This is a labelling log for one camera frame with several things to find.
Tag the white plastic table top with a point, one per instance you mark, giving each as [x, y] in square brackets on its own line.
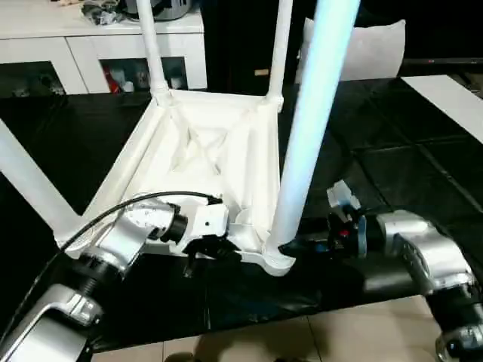
[188, 151]

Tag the white plastic table leg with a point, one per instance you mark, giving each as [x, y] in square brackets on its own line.
[34, 177]
[313, 113]
[280, 56]
[152, 56]

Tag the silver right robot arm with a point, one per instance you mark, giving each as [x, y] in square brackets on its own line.
[422, 245]

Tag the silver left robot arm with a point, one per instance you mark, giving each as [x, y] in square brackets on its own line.
[124, 237]

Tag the white flat board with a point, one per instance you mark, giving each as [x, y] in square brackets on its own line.
[445, 102]

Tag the grey pillow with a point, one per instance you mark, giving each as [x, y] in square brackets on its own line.
[373, 53]

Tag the small red item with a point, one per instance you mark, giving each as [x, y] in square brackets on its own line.
[111, 81]

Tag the black cabinet with yellow label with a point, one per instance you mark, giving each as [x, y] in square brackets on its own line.
[234, 45]

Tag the dark round object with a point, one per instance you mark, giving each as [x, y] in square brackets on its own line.
[170, 9]

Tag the white cabinet with glass doors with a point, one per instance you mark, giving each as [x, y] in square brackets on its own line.
[75, 45]

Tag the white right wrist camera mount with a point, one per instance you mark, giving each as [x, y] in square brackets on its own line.
[341, 196]

